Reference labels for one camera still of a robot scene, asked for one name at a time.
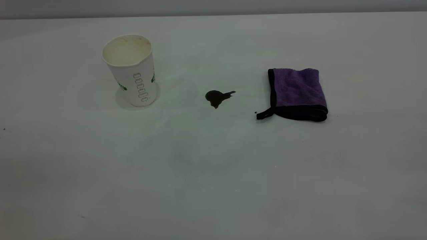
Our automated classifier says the white paper coffee cup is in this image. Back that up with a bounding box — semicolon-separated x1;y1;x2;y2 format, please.
102;34;157;107

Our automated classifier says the dark coffee spill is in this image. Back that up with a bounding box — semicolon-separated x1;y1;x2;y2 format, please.
205;90;236;109

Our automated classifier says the purple microfiber cloth black trim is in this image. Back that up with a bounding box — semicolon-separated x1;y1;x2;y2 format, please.
256;68;329;122

